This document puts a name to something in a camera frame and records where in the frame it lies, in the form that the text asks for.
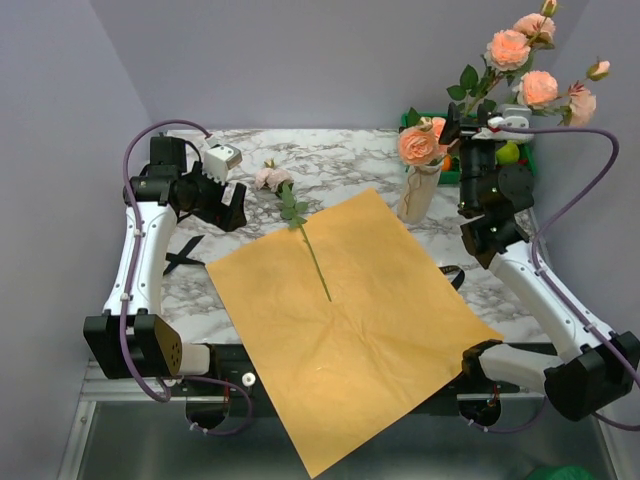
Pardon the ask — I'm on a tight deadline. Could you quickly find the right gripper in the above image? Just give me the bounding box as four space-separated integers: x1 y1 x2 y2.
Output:
437 101 505 213

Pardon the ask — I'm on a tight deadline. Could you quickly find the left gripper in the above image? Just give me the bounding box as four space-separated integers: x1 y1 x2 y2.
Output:
181 161 247 231

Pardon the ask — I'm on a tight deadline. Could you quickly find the pink flower stem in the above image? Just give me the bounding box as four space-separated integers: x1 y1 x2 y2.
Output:
505 58 611 127
446 1 558 114
397 109 449 167

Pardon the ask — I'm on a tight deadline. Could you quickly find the pink flower bouquet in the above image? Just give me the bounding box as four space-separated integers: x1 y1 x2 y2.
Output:
254 158 332 302

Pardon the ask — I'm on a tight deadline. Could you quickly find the orange paper flower wrap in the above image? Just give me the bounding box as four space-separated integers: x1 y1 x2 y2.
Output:
207 189 496 476

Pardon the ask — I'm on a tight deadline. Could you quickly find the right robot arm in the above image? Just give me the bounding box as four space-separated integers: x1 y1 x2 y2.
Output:
439 103 639 421

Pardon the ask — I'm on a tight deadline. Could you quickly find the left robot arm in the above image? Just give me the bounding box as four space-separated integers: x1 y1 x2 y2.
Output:
83 136 246 395

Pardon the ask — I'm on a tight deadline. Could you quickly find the orange fruit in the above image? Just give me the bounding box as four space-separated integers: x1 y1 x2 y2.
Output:
441 155 453 171

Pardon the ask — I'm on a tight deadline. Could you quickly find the green lime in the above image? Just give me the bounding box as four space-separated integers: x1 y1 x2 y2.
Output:
495 142 520 166

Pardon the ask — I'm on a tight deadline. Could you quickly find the green plastic crate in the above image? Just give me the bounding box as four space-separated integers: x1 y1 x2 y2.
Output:
398 108 537 185

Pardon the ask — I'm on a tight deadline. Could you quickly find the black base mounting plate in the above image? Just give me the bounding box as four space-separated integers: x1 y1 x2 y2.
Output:
170 344 541 424

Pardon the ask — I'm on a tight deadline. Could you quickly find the green cloth object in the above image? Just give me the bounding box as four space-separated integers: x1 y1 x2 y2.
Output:
526 465 596 480

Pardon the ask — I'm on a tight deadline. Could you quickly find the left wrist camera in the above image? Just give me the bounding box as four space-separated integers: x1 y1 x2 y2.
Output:
202 144 242 183

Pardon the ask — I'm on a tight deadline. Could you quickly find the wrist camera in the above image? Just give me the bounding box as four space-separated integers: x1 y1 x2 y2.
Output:
473 104 534 144
202 144 242 183

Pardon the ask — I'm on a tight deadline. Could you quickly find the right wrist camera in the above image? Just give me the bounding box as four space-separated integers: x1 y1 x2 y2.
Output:
473 104 534 144

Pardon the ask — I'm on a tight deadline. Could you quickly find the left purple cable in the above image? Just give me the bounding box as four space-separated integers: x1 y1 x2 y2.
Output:
119 118 254 436

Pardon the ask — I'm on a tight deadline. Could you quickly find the aluminium rail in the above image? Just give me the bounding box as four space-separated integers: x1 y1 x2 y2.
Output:
81 361 542 403

